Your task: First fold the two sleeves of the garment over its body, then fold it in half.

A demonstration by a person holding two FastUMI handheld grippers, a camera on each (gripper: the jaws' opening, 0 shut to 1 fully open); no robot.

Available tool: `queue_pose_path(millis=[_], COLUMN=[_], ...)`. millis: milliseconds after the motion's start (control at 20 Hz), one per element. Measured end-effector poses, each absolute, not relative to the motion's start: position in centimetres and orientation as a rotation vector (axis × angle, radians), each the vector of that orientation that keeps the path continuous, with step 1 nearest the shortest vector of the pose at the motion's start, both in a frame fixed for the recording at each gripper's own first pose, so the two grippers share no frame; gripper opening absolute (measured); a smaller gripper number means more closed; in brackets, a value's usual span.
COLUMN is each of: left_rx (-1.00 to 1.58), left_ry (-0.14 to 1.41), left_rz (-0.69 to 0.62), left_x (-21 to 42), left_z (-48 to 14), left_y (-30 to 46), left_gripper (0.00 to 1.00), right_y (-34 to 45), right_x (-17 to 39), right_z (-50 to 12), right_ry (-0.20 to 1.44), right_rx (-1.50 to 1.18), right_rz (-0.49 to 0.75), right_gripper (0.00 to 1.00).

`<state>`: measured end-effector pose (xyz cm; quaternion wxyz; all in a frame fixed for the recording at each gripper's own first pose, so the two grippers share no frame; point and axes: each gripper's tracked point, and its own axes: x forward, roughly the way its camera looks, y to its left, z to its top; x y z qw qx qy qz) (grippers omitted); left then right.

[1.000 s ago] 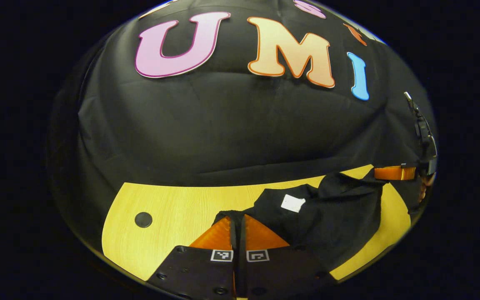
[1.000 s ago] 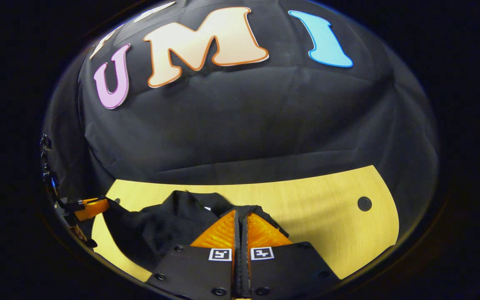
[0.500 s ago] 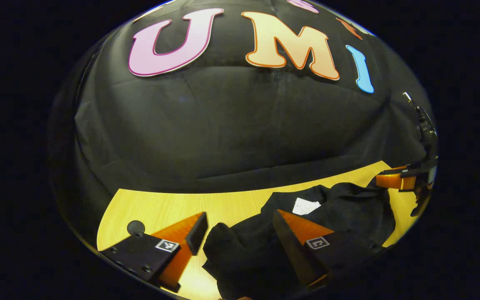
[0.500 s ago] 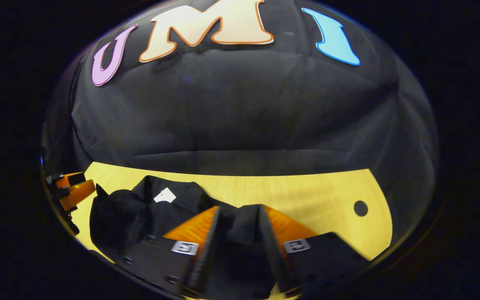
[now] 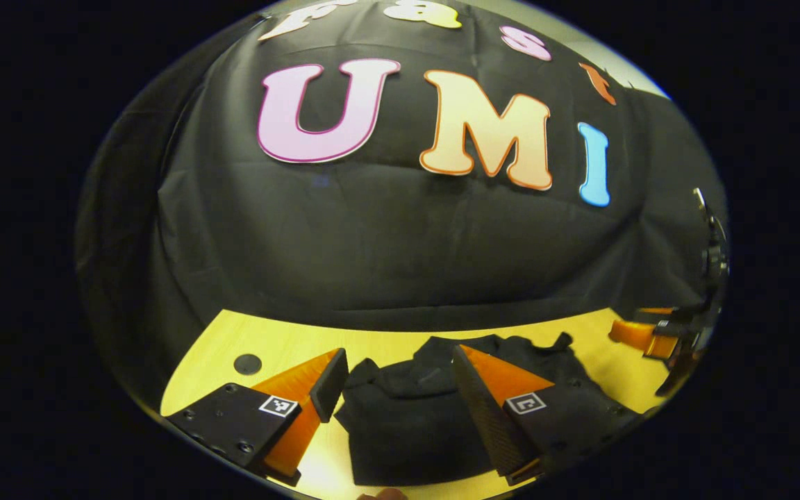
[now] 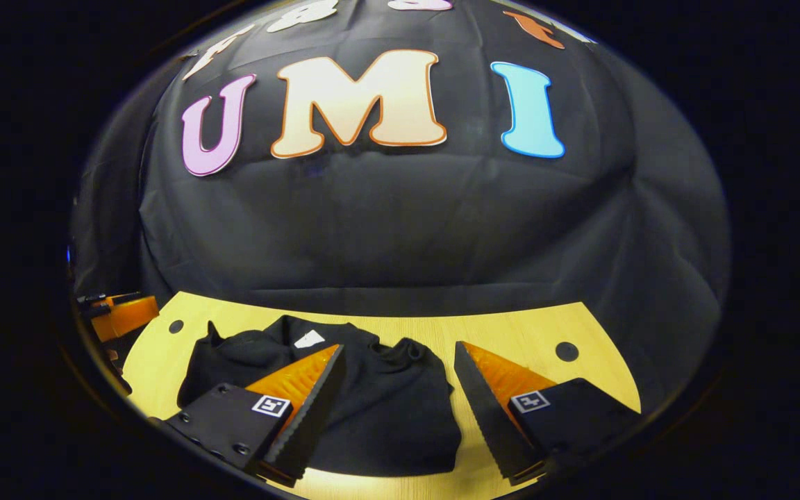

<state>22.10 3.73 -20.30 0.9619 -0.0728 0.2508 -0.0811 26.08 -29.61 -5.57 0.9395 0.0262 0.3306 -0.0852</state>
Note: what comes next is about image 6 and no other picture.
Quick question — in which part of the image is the black backdrop cloth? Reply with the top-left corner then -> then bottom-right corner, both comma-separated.
70,0 -> 731,417

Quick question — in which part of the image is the black button shirt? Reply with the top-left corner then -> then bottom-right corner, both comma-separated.
178,315 -> 463,478

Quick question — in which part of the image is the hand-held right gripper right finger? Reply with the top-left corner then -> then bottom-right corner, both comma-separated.
453,340 -> 644,485

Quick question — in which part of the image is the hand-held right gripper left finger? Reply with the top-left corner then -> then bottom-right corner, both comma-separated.
164,344 -> 347,487

